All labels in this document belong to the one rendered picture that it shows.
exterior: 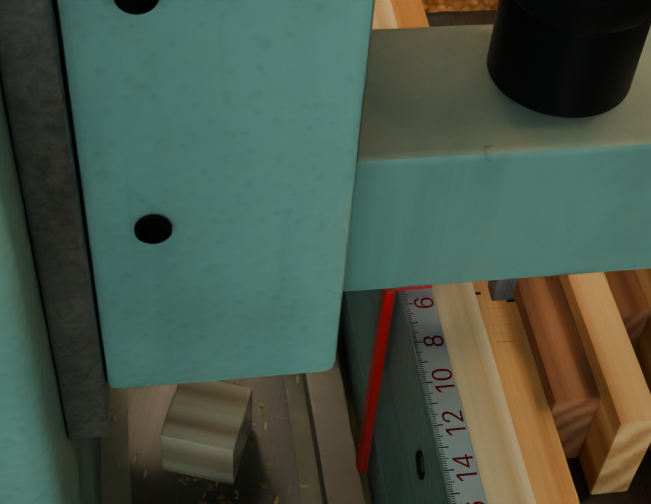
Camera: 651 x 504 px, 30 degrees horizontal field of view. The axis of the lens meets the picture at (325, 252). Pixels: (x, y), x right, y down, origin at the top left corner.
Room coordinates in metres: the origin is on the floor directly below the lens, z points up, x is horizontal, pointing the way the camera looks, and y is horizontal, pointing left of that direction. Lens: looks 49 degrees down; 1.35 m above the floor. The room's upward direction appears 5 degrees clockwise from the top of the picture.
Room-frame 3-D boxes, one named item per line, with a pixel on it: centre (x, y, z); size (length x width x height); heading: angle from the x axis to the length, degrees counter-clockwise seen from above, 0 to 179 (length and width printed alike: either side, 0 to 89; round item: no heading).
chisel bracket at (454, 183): (0.33, -0.06, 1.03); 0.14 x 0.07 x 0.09; 102
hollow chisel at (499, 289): (0.33, -0.08, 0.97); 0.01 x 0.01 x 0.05; 12
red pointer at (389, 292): (0.33, -0.04, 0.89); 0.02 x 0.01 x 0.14; 102
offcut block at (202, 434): (0.34, 0.05, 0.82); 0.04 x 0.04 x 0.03; 82
